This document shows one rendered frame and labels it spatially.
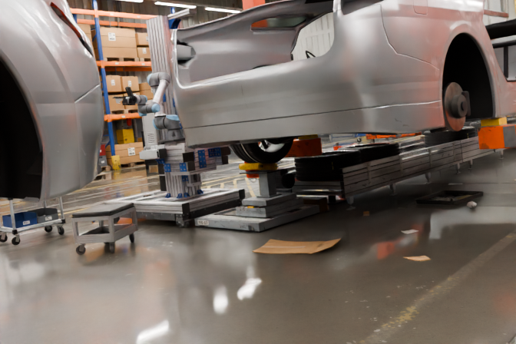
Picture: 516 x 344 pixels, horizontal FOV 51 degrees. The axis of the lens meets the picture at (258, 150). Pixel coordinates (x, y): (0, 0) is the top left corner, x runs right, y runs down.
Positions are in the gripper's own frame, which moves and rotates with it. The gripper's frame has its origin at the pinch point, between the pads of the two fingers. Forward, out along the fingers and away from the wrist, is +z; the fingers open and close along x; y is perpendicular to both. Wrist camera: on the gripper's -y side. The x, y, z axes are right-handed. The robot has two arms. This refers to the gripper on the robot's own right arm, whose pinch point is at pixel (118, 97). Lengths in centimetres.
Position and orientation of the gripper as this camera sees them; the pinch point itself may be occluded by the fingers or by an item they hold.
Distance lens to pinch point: 488.0
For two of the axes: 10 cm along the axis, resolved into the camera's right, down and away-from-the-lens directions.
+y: -0.1, 9.9, 1.2
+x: -8.9, -0.6, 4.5
